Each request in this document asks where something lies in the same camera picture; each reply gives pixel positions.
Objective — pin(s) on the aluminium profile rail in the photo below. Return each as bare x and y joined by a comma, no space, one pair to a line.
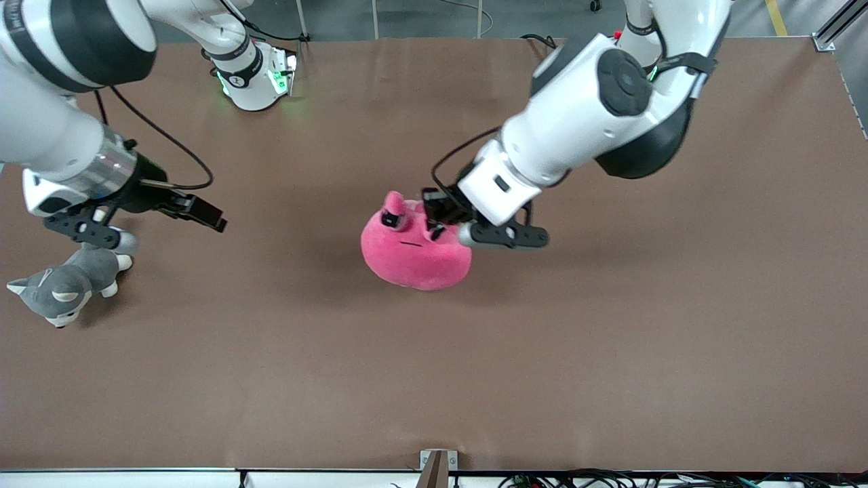
837,27

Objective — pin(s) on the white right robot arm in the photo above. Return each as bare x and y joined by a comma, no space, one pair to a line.
41,129

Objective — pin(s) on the white metal frame leg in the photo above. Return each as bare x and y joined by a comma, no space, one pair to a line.
302,20
479,19
375,20

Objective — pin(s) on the white table edge rail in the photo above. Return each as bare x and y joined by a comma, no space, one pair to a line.
135,480

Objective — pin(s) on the grey white husky plush toy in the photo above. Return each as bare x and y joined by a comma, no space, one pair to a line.
57,295

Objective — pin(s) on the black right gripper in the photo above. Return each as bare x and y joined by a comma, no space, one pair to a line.
144,190

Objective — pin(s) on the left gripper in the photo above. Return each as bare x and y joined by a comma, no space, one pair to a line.
449,207

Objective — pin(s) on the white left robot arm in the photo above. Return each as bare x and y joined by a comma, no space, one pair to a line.
576,115

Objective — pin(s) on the round pink plush toy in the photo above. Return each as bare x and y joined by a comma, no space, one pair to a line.
413,264

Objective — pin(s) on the brown upright post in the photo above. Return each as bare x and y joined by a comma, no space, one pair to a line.
434,474

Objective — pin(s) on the silver metal bracket plate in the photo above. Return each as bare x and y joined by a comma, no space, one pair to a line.
453,461

